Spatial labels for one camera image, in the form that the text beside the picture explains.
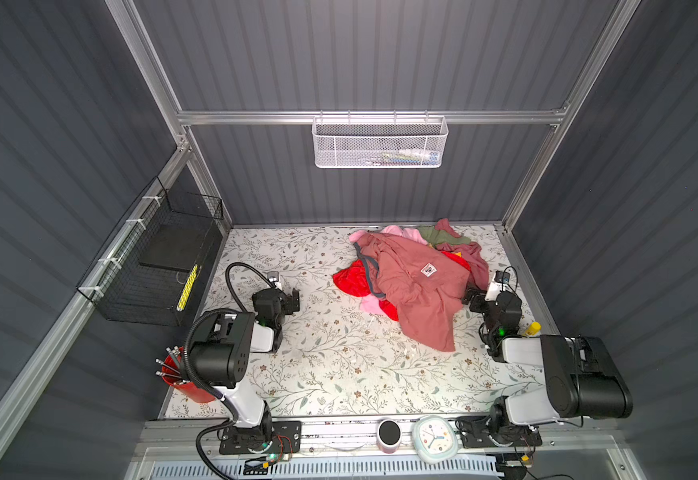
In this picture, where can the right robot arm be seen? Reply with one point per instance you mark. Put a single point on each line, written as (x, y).
(581, 378)

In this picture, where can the white analog clock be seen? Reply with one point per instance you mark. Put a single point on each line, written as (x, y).
(434, 440)

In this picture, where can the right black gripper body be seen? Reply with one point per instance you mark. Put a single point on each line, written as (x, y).
(478, 302)

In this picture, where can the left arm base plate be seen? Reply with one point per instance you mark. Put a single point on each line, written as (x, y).
(279, 437)

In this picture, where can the dusty rose shirt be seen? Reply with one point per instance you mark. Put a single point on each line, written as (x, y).
(424, 285)

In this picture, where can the red fleece cloth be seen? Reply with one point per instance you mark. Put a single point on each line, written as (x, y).
(353, 281)

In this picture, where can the white perforated cable tray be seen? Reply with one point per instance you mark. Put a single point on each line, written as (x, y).
(367, 468)

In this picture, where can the yellow bottle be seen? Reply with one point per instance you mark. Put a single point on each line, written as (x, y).
(533, 329)

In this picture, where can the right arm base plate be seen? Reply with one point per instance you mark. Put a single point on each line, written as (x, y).
(483, 432)

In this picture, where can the olive green cloth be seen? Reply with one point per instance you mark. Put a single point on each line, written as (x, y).
(439, 234)

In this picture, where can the mauve purple cloth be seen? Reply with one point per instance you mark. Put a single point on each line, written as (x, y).
(456, 245)

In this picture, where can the floral table mat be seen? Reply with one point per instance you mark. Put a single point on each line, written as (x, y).
(336, 359)

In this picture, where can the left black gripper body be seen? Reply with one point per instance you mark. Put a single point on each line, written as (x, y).
(288, 302)

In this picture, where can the white wire mesh basket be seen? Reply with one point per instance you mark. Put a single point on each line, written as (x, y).
(379, 141)

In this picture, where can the small round speaker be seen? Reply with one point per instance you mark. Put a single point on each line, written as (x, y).
(388, 436)

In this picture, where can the light pink cloth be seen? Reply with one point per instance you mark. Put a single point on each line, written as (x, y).
(412, 234)

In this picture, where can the red cup with tools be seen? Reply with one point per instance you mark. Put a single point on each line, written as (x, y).
(173, 372)

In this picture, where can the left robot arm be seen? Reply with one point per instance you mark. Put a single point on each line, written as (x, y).
(218, 349)

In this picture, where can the black wire basket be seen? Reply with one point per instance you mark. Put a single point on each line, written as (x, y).
(161, 260)

